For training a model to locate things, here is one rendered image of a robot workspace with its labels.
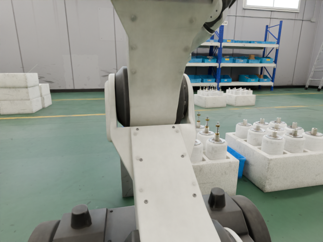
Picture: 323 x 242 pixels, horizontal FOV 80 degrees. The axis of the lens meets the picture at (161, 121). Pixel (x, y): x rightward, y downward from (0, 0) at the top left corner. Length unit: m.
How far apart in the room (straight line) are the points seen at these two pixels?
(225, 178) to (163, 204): 0.66
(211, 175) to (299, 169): 0.45
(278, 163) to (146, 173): 0.82
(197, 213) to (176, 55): 0.25
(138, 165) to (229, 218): 0.31
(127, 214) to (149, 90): 0.35
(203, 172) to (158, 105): 0.54
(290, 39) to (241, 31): 1.83
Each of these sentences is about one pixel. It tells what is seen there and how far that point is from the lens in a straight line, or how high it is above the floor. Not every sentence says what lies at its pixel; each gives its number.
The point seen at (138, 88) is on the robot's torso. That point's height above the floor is 0.53.
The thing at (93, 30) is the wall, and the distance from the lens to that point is 6.02.
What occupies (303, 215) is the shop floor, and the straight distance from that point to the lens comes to 1.04.
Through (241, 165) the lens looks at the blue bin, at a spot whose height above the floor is 0.08.
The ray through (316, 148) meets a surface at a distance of 1.24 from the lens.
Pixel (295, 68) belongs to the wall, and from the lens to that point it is 8.35.
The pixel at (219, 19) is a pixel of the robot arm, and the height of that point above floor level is 0.71.
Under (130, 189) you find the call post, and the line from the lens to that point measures 0.95.
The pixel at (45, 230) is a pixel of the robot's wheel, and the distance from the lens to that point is 0.59.
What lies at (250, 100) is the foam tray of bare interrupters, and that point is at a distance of 3.62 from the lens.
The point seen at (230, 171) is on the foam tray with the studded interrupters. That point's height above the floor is 0.13.
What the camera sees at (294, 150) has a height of 0.19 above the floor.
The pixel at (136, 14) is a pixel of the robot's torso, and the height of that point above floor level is 0.64.
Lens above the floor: 0.56
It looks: 14 degrees down
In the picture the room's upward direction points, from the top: straight up
